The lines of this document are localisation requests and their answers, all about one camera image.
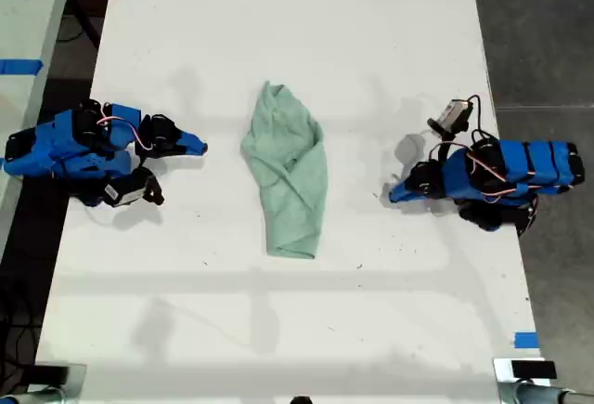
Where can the black camera stalk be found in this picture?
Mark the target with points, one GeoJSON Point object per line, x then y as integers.
{"type": "Point", "coordinates": [444, 144]}
{"type": "Point", "coordinates": [154, 186]}

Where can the small black round object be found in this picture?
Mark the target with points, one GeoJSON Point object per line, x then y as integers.
{"type": "Point", "coordinates": [300, 400]}

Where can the short blue tape piece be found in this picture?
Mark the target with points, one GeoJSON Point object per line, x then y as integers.
{"type": "Point", "coordinates": [526, 340]}

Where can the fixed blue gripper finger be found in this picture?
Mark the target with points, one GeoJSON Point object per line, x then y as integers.
{"type": "Point", "coordinates": [413, 196]}
{"type": "Point", "coordinates": [192, 149]}

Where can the small black box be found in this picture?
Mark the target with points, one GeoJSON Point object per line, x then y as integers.
{"type": "Point", "coordinates": [51, 374]}
{"type": "Point", "coordinates": [533, 369]}

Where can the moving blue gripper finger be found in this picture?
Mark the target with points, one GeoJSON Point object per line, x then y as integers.
{"type": "Point", "coordinates": [407, 186]}
{"type": "Point", "coordinates": [191, 137]}

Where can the black camera box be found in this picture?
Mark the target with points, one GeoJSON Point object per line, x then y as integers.
{"type": "Point", "coordinates": [123, 192]}
{"type": "Point", "coordinates": [452, 114]}

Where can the grey metal pipe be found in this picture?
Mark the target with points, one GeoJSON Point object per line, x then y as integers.
{"type": "Point", "coordinates": [538, 395]}

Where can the blue and black arm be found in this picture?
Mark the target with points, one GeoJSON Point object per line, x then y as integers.
{"type": "Point", "coordinates": [55, 148]}
{"type": "Point", "coordinates": [533, 162]}

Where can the neighbouring white table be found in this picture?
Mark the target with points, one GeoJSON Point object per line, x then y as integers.
{"type": "Point", "coordinates": [23, 14]}

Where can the long blue tape strip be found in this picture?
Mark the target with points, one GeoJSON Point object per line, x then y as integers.
{"type": "Point", "coordinates": [21, 66]}

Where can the metal corner bracket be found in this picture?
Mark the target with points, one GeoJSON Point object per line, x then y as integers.
{"type": "Point", "coordinates": [76, 383]}
{"type": "Point", "coordinates": [503, 376]}

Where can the pale green T-shirt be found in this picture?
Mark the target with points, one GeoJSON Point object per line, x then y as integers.
{"type": "Point", "coordinates": [297, 199]}

